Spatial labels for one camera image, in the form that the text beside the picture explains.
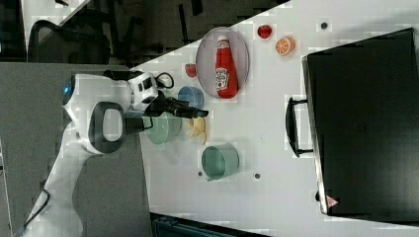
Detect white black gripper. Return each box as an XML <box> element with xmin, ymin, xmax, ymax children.
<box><xmin>126</xmin><ymin>71</ymin><xmax>209</xmax><ymax>119</ymax></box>

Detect red plush ketchup bottle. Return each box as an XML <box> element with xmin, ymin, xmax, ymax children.
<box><xmin>214</xmin><ymin>36</ymin><xmax>238</xmax><ymax>99</ymax></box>

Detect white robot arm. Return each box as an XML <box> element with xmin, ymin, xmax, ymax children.
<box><xmin>14</xmin><ymin>70</ymin><xmax>209</xmax><ymax>237</ymax></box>

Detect round grey plate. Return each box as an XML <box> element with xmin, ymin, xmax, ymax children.
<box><xmin>196</xmin><ymin>27</ymin><xmax>249</xmax><ymax>99</ymax></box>

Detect blue bowl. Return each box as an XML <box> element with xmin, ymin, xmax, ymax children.
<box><xmin>178</xmin><ymin>86</ymin><xmax>205</xmax><ymax>109</ymax></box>

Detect green perforated colander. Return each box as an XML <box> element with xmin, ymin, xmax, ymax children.
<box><xmin>143</xmin><ymin>113</ymin><xmax>182</xmax><ymax>145</ymax></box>

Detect yellow toy banana bunch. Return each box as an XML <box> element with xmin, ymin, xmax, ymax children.
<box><xmin>186</xmin><ymin>118</ymin><xmax>207</xmax><ymax>145</ymax></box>

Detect red toy strawberry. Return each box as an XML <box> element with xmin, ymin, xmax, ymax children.
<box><xmin>185</xmin><ymin>63</ymin><xmax>197</xmax><ymax>78</ymax></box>
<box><xmin>257</xmin><ymin>25</ymin><xmax>272</xmax><ymax>40</ymax></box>

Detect green cup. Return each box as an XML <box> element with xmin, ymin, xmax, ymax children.
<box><xmin>201</xmin><ymin>143</ymin><xmax>239</xmax><ymax>182</ymax></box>

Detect teal plastic crate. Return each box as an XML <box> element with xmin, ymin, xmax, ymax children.
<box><xmin>150</xmin><ymin>212</ymin><xmax>271</xmax><ymax>237</ymax></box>

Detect orange slice toy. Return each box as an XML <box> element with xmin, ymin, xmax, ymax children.
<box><xmin>276</xmin><ymin>37</ymin><xmax>295</xmax><ymax>56</ymax></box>

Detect black office chair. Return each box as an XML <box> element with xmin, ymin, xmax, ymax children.
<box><xmin>27</xmin><ymin>20</ymin><xmax>111</xmax><ymax>64</ymax></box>

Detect black toaster oven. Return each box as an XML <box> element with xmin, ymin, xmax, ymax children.
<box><xmin>301</xmin><ymin>28</ymin><xmax>419</xmax><ymax>226</ymax></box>

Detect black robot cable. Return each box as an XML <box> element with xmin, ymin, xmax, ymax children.
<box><xmin>154</xmin><ymin>71</ymin><xmax>175</xmax><ymax>90</ymax></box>

